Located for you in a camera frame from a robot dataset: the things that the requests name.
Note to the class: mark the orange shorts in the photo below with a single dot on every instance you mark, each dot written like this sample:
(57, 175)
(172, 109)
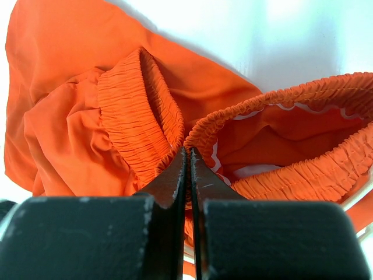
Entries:
(99, 106)

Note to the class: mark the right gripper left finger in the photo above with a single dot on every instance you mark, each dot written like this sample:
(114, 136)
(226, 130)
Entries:
(135, 237)

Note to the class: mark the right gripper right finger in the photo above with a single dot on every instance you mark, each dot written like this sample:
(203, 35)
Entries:
(238, 238)

